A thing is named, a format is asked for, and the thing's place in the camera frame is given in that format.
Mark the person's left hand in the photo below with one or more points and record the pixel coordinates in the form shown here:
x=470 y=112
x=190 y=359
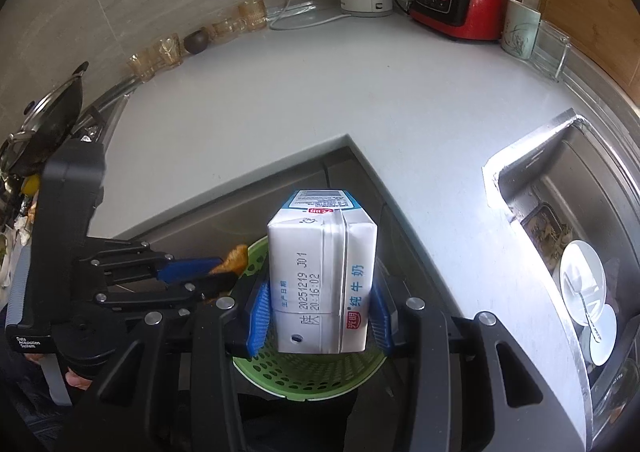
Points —
x=51 y=369

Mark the green plastic trash basket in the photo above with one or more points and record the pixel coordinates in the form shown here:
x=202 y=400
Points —
x=309 y=377

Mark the blue white milk carton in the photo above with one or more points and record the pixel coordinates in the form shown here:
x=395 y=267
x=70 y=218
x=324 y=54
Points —
x=321 y=249

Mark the amber glass cup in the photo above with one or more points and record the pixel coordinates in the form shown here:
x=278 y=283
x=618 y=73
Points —
x=167 y=52
x=143 y=64

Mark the white patterned ceramic cup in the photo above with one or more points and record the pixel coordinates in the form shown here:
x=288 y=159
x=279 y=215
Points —
x=519 y=30

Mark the white plate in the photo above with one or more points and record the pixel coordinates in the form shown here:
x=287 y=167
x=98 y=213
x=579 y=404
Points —
x=582 y=282

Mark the amber glass teapot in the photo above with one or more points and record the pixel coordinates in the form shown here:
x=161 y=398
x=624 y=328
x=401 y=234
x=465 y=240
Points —
x=225 y=30

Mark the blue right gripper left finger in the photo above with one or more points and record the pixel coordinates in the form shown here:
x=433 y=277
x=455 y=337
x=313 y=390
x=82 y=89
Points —
x=258 y=310

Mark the dried orange peel strip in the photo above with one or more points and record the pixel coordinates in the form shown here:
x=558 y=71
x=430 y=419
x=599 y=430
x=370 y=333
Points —
x=236 y=262

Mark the clear acrylic holder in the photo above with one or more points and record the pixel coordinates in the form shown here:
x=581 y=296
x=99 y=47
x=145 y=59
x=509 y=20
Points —
x=550 y=50

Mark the wooden cutting board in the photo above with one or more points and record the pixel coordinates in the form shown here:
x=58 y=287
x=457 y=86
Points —
x=607 y=31

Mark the dark brown ceramic cup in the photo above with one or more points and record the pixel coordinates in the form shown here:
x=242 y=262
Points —
x=196 y=42

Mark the stainless steel sink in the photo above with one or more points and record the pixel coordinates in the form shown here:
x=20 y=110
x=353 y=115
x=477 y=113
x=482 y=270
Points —
x=573 y=180

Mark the amber glass mug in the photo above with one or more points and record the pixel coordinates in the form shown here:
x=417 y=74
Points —
x=253 y=14

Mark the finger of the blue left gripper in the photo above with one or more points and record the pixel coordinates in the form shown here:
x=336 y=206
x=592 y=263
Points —
x=215 y=285
x=182 y=270

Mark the black wok with lid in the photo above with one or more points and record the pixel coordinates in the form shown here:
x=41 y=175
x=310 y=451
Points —
x=46 y=125

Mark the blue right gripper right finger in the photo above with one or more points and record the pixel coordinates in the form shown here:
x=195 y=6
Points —
x=383 y=316

